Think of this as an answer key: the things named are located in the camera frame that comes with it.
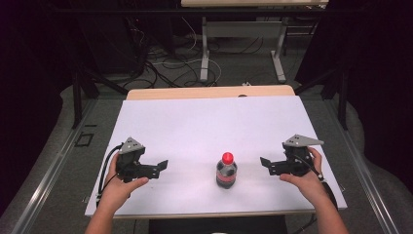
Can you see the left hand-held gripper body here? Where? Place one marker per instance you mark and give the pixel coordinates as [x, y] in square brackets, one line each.
[130, 162]

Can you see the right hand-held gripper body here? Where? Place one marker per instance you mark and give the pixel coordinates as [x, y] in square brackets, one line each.
[297, 161]

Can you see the red bottle cap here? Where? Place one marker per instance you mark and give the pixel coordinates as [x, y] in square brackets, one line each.
[227, 157]

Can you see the person's right hand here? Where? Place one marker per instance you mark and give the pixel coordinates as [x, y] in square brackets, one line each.
[308, 183]

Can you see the person's left hand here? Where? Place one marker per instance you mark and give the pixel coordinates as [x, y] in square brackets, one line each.
[118, 191]

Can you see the white table mat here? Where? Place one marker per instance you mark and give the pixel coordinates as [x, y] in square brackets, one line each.
[207, 126]

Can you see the black metal stand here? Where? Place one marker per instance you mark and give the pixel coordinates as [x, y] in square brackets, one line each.
[77, 97]
[342, 97]

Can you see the light wooden table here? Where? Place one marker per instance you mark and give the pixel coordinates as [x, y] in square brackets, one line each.
[207, 92]

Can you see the dark computer tower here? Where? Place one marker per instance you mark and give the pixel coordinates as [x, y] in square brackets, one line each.
[110, 45]

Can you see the black curtain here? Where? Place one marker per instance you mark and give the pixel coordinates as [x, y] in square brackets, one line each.
[383, 65]
[29, 81]

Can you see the white-legged desk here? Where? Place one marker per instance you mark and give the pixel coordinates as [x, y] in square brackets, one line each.
[243, 29]

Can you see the black horizontal bar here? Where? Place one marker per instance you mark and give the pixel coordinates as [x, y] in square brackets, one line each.
[130, 11]

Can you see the square floor socket frame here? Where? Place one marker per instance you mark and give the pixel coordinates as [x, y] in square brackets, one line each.
[84, 139]

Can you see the metal floor rail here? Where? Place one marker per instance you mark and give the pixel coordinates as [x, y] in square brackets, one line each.
[367, 182]
[48, 178]

